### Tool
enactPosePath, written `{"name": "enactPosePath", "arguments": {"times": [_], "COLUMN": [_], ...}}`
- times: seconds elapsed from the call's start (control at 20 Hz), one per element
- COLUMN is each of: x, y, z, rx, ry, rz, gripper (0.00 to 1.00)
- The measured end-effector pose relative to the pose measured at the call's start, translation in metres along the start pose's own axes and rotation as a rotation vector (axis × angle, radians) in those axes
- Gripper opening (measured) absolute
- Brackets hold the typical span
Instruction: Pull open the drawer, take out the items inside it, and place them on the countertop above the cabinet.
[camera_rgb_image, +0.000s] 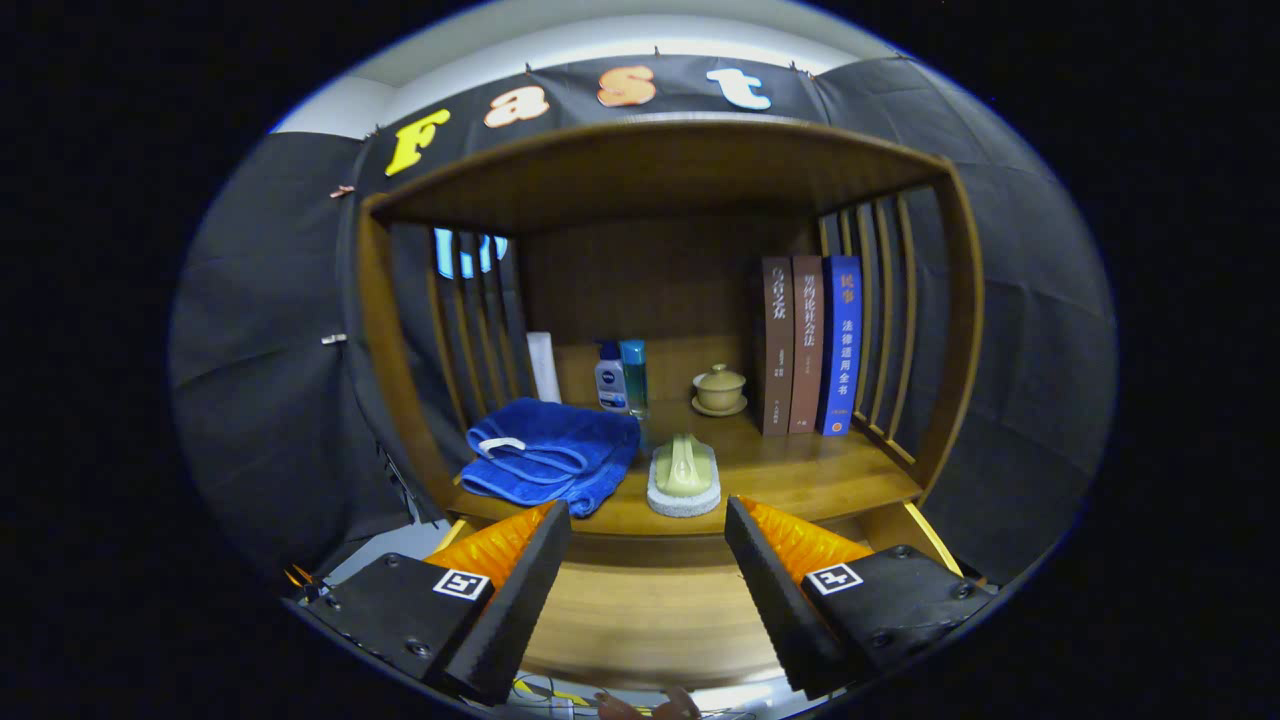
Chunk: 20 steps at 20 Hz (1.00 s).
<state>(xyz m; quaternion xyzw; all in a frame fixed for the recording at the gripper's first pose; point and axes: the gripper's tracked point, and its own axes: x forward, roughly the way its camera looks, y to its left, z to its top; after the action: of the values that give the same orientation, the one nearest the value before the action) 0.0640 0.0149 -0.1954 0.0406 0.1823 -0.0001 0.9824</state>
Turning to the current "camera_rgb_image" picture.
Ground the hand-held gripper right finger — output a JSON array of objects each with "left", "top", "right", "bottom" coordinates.
[{"left": 724, "top": 496, "right": 999, "bottom": 701}]

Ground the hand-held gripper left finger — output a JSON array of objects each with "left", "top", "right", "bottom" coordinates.
[{"left": 300, "top": 500, "right": 573, "bottom": 706}]

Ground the wooden drawer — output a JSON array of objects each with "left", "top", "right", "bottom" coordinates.
[{"left": 440, "top": 500, "right": 966, "bottom": 691}]

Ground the green scrub brush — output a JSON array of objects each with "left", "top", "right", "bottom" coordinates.
[{"left": 646, "top": 433, "right": 723, "bottom": 519}]

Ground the wooden countertop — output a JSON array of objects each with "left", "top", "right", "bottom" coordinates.
[{"left": 445, "top": 400, "right": 923, "bottom": 538}]

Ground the wooden cabinet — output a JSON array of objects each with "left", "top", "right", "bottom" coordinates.
[{"left": 355, "top": 120, "right": 986, "bottom": 691}]

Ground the blue towel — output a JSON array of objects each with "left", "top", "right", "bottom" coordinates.
[{"left": 460, "top": 398, "right": 642, "bottom": 519}]

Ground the beige lidded tea cup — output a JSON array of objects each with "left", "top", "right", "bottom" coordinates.
[{"left": 691, "top": 363, "right": 749, "bottom": 418}]

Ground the white blue lotion bottle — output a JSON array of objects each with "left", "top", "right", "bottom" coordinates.
[{"left": 594, "top": 340, "right": 630, "bottom": 415}]

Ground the white tube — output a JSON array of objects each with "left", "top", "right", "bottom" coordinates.
[{"left": 526, "top": 331, "right": 563, "bottom": 405}]

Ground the teal bottle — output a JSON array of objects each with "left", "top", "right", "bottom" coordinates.
[{"left": 619, "top": 339, "right": 650, "bottom": 419}]

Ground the dark brown book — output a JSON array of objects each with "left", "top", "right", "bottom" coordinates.
[{"left": 760, "top": 256, "right": 797, "bottom": 437}]

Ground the reddish brown book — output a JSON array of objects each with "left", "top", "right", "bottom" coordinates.
[{"left": 788, "top": 254, "right": 827, "bottom": 435}]

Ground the blue book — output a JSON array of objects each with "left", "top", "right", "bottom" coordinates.
[{"left": 817, "top": 254, "right": 863, "bottom": 438}]

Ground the black backdrop cloth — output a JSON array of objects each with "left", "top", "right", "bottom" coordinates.
[{"left": 168, "top": 55, "right": 1119, "bottom": 591}]

